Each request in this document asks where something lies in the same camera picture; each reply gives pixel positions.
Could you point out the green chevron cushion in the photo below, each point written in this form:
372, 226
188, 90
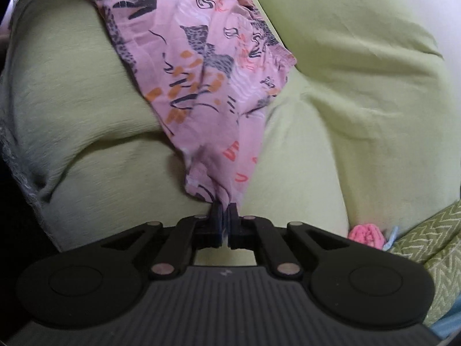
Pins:
439, 259

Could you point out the sofa with green cover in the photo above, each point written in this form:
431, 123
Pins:
90, 115

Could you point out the light blue cloth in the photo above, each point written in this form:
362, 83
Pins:
446, 326

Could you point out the pink patterned garment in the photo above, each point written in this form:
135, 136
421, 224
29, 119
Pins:
216, 97

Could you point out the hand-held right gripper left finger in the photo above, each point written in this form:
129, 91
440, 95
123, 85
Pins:
217, 223

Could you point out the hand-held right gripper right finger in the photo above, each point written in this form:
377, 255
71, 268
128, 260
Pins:
233, 225

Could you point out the pink knit cloth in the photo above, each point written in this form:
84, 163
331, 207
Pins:
363, 236

